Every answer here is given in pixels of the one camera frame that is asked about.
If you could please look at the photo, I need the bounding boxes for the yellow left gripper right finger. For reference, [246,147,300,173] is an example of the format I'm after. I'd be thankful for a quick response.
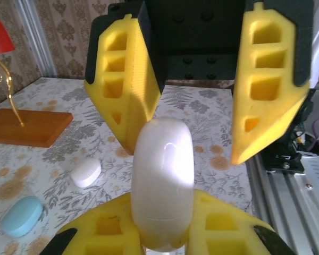
[187,188,296,255]

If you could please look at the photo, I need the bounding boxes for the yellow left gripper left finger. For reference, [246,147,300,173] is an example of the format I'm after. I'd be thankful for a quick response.
[42,191,147,255]

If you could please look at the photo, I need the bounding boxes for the matte white oval earbud case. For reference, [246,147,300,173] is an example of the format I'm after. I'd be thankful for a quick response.
[70,157,102,188]

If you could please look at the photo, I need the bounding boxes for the blue earbud charging case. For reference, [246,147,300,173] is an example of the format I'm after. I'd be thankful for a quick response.
[0,195,44,238]

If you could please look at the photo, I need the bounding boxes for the glossy white earbud case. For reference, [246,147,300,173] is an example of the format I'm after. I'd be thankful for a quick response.
[131,116,195,252]

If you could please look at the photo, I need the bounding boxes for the gold wire rack wooden base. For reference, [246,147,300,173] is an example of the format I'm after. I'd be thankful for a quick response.
[0,55,73,148]

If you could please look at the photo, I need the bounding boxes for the aluminium frame post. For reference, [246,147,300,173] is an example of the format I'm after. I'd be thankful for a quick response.
[15,0,58,79]

